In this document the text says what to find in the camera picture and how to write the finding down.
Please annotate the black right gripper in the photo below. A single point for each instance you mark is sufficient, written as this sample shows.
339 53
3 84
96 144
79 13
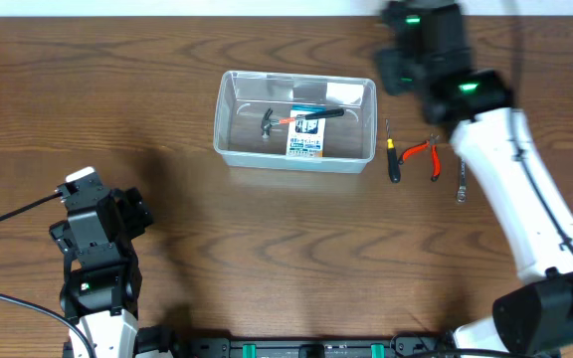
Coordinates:
395 65

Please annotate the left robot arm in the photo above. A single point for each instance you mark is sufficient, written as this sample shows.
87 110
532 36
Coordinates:
102 279

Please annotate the white blue cardboard box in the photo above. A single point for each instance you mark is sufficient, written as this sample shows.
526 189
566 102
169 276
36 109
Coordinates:
305 138

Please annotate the silver ring wrench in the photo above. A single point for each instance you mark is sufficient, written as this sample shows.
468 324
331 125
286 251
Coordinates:
462 192

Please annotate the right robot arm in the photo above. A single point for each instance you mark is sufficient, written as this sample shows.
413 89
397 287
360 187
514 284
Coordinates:
478 110

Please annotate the orange handled pliers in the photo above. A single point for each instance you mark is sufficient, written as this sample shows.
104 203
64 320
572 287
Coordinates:
431 145

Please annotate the black yellow screwdriver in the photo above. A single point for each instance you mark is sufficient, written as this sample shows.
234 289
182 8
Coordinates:
392 158

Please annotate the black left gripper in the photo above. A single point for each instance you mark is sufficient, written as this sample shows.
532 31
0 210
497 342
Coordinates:
132 211

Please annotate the small black orange hammer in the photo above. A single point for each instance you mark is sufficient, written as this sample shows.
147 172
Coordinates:
269 121

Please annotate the clear plastic container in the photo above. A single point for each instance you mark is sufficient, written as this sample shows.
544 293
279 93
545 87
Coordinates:
244 97

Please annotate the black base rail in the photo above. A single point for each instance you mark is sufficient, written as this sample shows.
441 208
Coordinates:
159 341

